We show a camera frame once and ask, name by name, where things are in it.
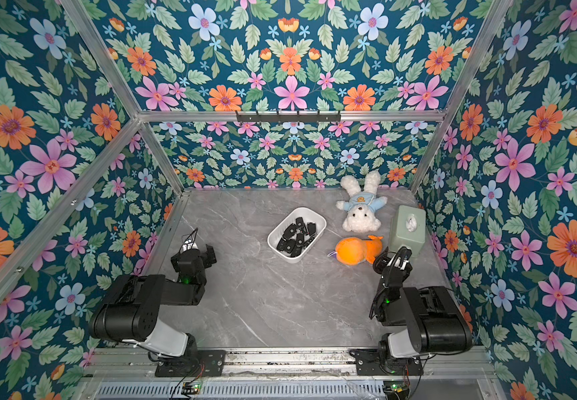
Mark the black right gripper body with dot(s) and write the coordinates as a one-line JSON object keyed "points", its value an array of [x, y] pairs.
{"points": [[397, 261]]}

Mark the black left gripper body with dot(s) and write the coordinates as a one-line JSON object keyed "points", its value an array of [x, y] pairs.
{"points": [[205, 262]]}

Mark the black car key front isolated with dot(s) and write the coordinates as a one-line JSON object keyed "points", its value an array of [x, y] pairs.
{"points": [[282, 244]]}

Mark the white plastic storage box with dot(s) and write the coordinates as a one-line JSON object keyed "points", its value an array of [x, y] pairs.
{"points": [[309, 216]]}

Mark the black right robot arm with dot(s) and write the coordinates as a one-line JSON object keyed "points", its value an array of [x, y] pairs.
{"points": [[428, 318]]}

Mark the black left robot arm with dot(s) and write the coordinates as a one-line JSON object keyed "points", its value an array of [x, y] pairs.
{"points": [[129, 312]]}

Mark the green tissue box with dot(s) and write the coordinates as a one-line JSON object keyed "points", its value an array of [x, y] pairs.
{"points": [[407, 229]]}

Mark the orange plush toy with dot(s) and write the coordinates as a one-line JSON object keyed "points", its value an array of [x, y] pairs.
{"points": [[353, 251]]}

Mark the white plush bunny toy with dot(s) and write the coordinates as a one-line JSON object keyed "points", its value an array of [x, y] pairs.
{"points": [[362, 205]]}

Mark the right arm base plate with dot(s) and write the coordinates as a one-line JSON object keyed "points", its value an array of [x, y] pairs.
{"points": [[373, 362]]}

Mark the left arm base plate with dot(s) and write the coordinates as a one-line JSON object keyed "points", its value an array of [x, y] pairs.
{"points": [[203, 363]]}

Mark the aluminium front rail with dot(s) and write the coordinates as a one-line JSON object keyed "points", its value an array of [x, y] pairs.
{"points": [[266, 363]]}

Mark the black wall hook rail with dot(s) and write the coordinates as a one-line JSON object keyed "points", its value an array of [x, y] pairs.
{"points": [[288, 117]]}

